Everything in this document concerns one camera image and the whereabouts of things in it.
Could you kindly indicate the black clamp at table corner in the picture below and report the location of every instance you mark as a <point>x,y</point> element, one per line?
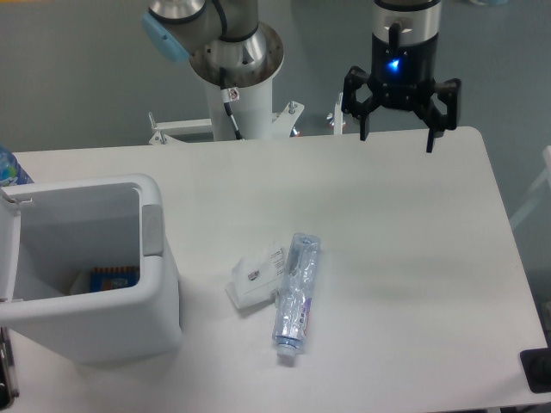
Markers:
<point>536,366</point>

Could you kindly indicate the white frame at right edge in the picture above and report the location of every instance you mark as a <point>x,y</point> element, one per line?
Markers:
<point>534,194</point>

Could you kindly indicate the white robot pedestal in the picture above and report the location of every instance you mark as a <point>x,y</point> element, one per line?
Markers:
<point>248,109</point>

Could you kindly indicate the crushed clear plastic bottle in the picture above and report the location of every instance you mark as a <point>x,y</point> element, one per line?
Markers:
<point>295,296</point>

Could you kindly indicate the orange blue snack wrapper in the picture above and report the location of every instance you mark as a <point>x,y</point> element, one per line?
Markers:
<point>111,278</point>

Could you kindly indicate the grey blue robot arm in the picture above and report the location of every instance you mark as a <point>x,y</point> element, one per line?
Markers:
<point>237,56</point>

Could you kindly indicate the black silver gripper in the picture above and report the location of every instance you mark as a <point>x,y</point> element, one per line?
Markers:
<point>404,40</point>

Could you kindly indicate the blue labelled water bottle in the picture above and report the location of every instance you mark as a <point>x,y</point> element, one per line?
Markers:
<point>12,173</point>

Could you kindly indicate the white bracket with bolt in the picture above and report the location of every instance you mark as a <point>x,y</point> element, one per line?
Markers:
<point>335,119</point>

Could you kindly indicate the black object at left edge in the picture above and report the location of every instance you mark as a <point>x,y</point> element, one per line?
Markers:
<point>9,383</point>

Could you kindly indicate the white trash can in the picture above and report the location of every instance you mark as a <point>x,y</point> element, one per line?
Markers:
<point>52,236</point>

